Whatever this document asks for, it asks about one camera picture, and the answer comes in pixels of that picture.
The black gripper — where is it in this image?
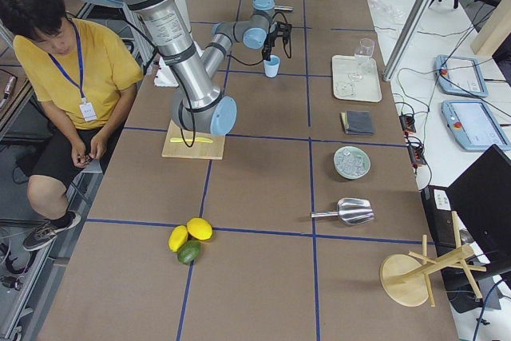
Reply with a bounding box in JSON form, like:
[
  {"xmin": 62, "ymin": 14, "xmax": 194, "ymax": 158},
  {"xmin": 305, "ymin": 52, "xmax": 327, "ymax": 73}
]
[{"xmin": 262, "ymin": 25, "xmax": 279, "ymax": 61}]

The yellow plastic knife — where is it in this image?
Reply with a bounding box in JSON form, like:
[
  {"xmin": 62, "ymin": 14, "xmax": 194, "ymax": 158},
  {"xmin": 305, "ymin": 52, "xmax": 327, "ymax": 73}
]
[{"xmin": 168, "ymin": 137, "xmax": 214, "ymax": 145}]

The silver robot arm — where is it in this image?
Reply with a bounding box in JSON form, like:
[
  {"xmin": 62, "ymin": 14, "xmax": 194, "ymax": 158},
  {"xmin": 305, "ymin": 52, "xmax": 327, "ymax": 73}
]
[{"xmin": 82, "ymin": 0, "xmax": 275, "ymax": 136}]

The green bowl of ice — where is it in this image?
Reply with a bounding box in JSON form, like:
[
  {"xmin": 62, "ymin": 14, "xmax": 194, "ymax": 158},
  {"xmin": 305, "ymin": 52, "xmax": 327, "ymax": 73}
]
[{"xmin": 333, "ymin": 146, "xmax": 370, "ymax": 180}]

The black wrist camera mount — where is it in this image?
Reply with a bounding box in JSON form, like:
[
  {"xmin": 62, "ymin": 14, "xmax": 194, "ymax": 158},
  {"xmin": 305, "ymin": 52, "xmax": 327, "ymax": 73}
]
[{"xmin": 275, "ymin": 22, "xmax": 292, "ymax": 46}]

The wooden cup tree stand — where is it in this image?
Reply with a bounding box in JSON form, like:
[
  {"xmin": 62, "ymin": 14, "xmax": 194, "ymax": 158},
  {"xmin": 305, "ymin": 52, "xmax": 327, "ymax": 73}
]
[{"xmin": 379, "ymin": 211, "xmax": 486, "ymax": 307}]

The aluminium frame post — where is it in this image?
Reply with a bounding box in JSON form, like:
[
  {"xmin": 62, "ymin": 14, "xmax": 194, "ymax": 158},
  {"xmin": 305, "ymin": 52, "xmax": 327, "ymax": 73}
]
[{"xmin": 382, "ymin": 0, "xmax": 431, "ymax": 81}]

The blue teach pendant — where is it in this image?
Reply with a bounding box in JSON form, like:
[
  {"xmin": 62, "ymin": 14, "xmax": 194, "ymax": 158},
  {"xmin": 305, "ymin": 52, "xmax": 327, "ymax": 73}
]
[
  {"xmin": 441, "ymin": 100, "xmax": 510, "ymax": 153},
  {"xmin": 434, "ymin": 54, "xmax": 489, "ymax": 98}
]

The clear wine glass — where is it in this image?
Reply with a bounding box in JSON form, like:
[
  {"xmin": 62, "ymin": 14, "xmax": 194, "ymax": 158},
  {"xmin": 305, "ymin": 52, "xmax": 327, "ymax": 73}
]
[{"xmin": 348, "ymin": 38, "xmax": 375, "ymax": 81}]

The metal ice scoop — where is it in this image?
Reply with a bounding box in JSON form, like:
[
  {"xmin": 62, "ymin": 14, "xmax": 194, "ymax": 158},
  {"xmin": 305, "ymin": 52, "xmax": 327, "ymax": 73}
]
[{"xmin": 311, "ymin": 197, "xmax": 374, "ymax": 225}]

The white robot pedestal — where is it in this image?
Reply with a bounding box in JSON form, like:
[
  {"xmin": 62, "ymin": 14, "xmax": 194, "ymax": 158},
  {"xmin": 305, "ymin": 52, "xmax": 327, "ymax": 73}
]
[{"xmin": 155, "ymin": 0, "xmax": 192, "ymax": 87}]

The green lime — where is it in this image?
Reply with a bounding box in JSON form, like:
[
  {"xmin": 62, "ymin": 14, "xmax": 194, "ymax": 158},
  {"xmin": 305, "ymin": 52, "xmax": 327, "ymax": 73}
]
[{"xmin": 177, "ymin": 240, "xmax": 201, "ymax": 264}]

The steel muddler with black cap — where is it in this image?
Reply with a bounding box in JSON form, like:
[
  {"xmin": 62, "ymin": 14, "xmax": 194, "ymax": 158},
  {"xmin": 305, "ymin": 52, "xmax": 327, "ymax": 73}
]
[{"xmin": 275, "ymin": 6, "xmax": 294, "ymax": 13}]

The light blue cup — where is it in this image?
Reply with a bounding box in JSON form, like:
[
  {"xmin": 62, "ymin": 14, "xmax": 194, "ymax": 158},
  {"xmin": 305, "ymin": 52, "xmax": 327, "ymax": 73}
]
[{"xmin": 263, "ymin": 54, "xmax": 280, "ymax": 78}]

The person in yellow shirt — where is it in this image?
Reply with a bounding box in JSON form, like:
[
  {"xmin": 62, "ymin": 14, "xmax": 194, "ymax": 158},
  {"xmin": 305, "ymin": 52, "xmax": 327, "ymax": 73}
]
[{"xmin": 1, "ymin": 0, "xmax": 143, "ymax": 252}]

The yellow lemon left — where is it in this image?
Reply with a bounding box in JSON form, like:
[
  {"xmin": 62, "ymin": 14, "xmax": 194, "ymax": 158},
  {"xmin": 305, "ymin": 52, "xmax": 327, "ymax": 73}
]
[{"xmin": 168, "ymin": 225, "xmax": 188, "ymax": 252}]

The far blue teach pendant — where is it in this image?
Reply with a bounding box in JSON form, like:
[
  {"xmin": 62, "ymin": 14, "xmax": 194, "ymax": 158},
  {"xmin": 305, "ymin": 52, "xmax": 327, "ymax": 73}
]
[{"xmin": 434, "ymin": 54, "xmax": 489, "ymax": 98}]

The near blue teach pendant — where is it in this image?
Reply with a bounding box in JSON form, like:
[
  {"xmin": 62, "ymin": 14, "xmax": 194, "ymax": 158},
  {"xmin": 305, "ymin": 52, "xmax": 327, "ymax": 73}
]
[{"xmin": 441, "ymin": 100, "xmax": 510, "ymax": 153}]

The wooden cutting board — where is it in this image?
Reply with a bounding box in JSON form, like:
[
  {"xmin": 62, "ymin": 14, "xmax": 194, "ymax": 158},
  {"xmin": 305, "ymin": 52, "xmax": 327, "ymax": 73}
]
[{"xmin": 161, "ymin": 121, "xmax": 225, "ymax": 160}]

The yellow lemon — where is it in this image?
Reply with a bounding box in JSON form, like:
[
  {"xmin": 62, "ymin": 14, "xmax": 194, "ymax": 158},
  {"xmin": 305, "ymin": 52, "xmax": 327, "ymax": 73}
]
[
  {"xmin": 186, "ymin": 217, "xmax": 213, "ymax": 240},
  {"xmin": 168, "ymin": 225, "xmax": 188, "ymax": 252}
]

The grey folded cloth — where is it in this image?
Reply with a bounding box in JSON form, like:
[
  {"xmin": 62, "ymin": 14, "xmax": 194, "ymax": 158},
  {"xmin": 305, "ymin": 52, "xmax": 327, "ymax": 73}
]
[{"xmin": 340, "ymin": 110, "xmax": 374, "ymax": 135}]

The cream serving tray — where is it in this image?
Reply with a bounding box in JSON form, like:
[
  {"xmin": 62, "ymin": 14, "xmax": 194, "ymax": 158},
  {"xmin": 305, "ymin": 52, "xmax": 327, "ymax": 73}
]
[{"xmin": 331, "ymin": 55, "xmax": 382, "ymax": 103}]

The yellow lemon upper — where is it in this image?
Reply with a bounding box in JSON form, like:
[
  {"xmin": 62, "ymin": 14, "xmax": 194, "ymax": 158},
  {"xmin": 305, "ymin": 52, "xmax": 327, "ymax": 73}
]
[{"xmin": 186, "ymin": 217, "xmax": 213, "ymax": 240}]

